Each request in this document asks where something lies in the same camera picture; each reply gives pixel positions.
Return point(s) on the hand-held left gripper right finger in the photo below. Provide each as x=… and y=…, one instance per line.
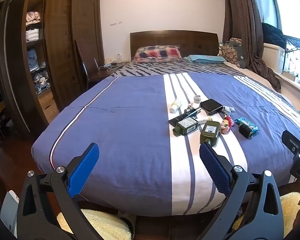
x=215, y=170

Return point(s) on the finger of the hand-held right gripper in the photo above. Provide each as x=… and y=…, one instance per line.
x=293, y=146

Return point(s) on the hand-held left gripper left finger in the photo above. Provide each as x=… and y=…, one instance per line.
x=86, y=170

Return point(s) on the black box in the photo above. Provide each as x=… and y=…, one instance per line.
x=211, y=105

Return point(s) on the small white bottle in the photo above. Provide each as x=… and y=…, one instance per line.
x=175, y=105

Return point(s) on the yellow fluffy mat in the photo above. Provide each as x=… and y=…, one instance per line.
x=100, y=225
x=290, y=205

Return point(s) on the tall green labelled bottle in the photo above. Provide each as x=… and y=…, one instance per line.
x=210, y=131

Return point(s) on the colourful hair scrunchie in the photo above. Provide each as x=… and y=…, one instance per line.
x=226, y=126

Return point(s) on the black cylinder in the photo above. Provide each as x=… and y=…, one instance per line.
x=245, y=130

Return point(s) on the small white tube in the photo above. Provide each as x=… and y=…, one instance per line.
x=204, y=120

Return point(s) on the short green labelled bottle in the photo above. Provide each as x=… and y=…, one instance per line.
x=186, y=126

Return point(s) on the blue wet wipe packet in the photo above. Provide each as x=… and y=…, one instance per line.
x=242, y=120

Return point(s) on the blue striped duvet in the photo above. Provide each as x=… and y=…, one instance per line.
x=120, y=120

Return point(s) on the black cosmetic tube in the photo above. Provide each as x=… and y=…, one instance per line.
x=193, y=111

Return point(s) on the black flat tube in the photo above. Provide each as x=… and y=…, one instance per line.
x=176, y=120

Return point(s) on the crumpled printed wrapper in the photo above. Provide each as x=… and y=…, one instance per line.
x=190, y=106

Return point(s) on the small white jar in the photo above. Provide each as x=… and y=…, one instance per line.
x=197, y=99

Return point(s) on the white appliance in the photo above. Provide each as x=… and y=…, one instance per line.
x=10, y=210

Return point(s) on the white storage box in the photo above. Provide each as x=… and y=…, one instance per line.
x=273, y=57

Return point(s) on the dark wooden nightstand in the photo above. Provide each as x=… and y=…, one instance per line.
x=100, y=76

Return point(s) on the mixed clothes pile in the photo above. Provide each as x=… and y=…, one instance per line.
x=41, y=81

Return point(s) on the black metal rack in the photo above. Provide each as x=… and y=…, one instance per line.
x=297, y=45

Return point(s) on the teal pillow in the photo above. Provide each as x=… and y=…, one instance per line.
x=205, y=58

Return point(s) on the brown patterned cushion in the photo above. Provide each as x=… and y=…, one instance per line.
x=231, y=51

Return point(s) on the black jacket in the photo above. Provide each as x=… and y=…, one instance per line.
x=275, y=33

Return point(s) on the grey patterned bedsheet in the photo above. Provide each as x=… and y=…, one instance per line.
x=145, y=68

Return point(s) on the blue folded clothes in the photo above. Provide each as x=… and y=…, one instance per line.
x=35, y=57

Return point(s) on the dark wooden wardrobe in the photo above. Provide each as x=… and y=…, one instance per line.
x=60, y=42

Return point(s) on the plaid pillow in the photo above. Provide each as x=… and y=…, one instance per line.
x=157, y=52

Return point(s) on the dark wooden headboard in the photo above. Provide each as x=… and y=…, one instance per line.
x=175, y=38

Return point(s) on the brown curtain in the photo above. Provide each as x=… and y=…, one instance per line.
x=242, y=17

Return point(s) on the white folded clothes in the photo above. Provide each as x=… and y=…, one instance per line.
x=32, y=33

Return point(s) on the pink folded clothes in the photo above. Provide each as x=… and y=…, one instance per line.
x=33, y=17

